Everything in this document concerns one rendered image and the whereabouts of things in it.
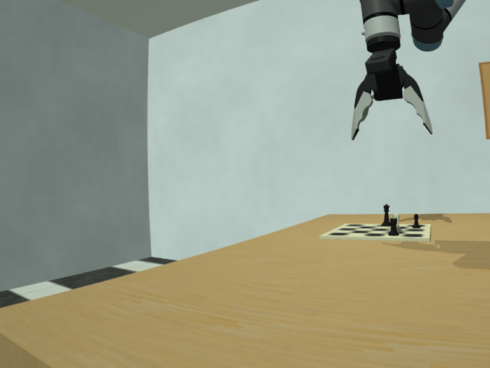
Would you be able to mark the black and cream chessboard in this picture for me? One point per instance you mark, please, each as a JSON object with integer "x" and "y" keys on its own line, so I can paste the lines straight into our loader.
{"x": 378, "y": 232}

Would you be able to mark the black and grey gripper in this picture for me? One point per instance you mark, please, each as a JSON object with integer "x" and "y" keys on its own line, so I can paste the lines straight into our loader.
{"x": 387, "y": 86}

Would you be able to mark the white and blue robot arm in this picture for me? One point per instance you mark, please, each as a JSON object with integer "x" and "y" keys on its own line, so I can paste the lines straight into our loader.
{"x": 428, "y": 20}

